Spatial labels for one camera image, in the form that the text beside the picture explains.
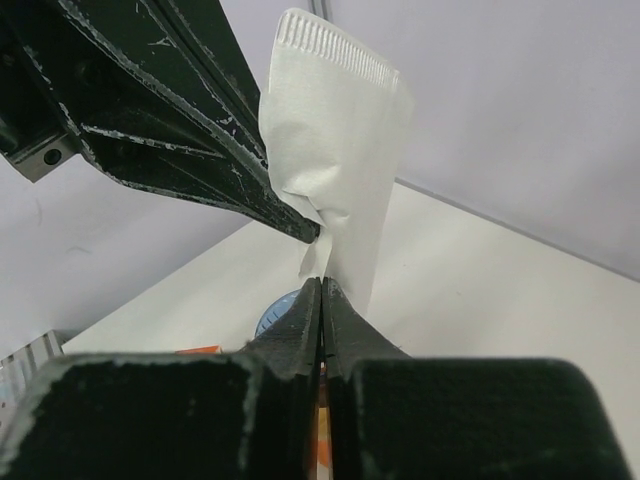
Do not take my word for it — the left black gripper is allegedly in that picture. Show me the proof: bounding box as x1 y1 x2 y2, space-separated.
1 1 319 243

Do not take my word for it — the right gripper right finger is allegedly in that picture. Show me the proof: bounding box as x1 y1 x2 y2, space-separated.
322 279 630 479

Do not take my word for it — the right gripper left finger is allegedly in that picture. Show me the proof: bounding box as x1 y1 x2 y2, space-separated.
1 279 320 479

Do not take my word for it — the coffee filter pack orange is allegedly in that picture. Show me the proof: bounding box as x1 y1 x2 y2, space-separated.
183 337 328 479

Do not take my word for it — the blue glass dripper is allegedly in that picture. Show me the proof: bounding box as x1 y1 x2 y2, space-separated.
254 290 299 338

